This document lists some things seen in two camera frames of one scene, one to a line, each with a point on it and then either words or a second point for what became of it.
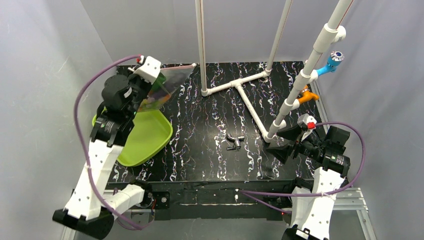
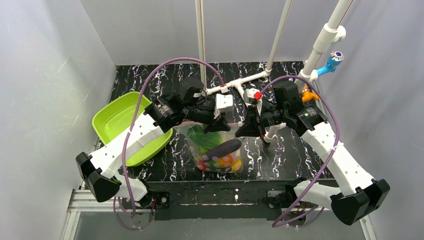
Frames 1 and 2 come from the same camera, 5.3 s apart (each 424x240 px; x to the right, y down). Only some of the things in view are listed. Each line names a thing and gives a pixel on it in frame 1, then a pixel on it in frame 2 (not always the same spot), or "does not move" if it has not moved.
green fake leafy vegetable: (159, 83) to (206, 142)
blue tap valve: (334, 59) does not move
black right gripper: (295, 145) to (254, 120)
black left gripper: (142, 88) to (214, 120)
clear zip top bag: (162, 88) to (220, 151)
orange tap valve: (307, 95) does not move
